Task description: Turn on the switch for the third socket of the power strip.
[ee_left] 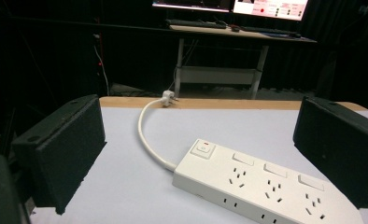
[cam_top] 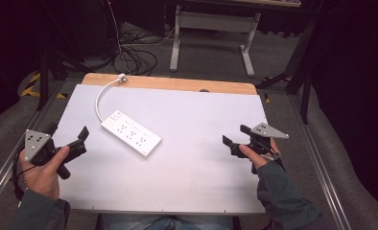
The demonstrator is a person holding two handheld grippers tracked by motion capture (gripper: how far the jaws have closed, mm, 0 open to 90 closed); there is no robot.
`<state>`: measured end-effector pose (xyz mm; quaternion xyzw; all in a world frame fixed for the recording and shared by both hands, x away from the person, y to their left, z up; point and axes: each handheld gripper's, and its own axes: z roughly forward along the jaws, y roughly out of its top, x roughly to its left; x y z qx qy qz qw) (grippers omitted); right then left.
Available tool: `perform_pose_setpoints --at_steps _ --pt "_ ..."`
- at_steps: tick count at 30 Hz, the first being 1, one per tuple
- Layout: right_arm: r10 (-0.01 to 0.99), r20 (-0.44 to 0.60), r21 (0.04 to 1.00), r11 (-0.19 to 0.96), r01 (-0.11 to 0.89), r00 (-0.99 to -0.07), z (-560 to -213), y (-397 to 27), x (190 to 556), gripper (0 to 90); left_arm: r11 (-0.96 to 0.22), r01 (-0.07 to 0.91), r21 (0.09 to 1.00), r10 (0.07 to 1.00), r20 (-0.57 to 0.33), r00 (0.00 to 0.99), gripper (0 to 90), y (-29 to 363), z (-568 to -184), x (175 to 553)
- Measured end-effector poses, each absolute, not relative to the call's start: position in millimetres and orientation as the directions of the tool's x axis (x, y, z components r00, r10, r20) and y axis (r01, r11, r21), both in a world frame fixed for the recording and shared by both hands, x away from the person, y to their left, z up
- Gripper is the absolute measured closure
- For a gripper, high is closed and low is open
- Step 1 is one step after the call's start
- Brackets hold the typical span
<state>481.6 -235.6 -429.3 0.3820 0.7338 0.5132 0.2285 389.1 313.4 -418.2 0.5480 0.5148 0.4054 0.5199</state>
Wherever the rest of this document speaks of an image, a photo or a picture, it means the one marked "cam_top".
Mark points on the aluminium rail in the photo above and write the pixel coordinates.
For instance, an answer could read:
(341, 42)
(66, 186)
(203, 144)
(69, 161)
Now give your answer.
(318, 166)
(14, 159)

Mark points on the black metal stand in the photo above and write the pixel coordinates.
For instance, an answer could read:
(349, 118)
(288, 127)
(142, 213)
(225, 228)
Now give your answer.
(44, 76)
(300, 73)

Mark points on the person's legs in jeans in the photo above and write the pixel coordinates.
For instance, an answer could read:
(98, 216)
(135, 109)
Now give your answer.
(164, 222)

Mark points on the person's right hand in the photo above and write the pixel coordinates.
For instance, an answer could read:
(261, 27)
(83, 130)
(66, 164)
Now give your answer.
(255, 156)

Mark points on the yellow black floor tape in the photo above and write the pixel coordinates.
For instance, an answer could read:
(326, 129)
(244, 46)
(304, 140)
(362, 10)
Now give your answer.
(32, 86)

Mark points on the white power strip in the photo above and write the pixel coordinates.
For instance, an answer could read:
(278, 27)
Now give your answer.
(131, 133)

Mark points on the white metal desk frame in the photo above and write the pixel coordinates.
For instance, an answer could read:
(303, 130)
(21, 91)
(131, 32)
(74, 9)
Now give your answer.
(209, 20)

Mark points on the white table board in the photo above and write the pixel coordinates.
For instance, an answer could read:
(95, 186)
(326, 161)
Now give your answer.
(184, 153)

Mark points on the person's left hand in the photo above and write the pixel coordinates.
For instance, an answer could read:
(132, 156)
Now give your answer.
(43, 177)

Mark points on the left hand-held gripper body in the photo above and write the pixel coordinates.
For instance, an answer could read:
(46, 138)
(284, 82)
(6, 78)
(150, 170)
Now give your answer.
(33, 143)

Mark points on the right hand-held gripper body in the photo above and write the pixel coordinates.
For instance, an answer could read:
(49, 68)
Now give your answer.
(267, 131)

